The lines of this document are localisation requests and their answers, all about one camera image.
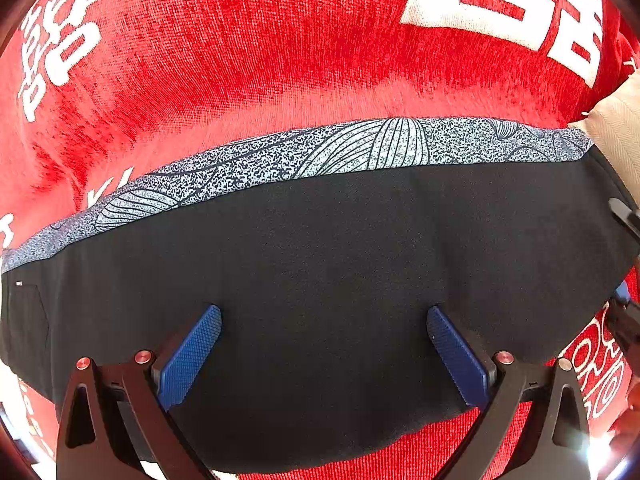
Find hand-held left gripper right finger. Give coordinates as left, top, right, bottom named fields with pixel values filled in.
left=426, top=305, right=592, bottom=480

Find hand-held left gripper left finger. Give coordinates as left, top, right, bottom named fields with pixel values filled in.
left=56, top=304, right=223, bottom=480

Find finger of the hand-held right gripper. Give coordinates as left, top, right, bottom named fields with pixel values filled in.
left=607, top=281, right=640, bottom=376
left=608, top=198, right=640, bottom=241

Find black pants with patterned band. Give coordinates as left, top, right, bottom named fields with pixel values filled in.
left=0, top=117, right=632, bottom=475

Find beige cloth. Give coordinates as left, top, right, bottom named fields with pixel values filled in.
left=568, top=67, right=640, bottom=216

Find red printed blanket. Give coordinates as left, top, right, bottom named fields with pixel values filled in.
left=0, top=0, right=640, bottom=480

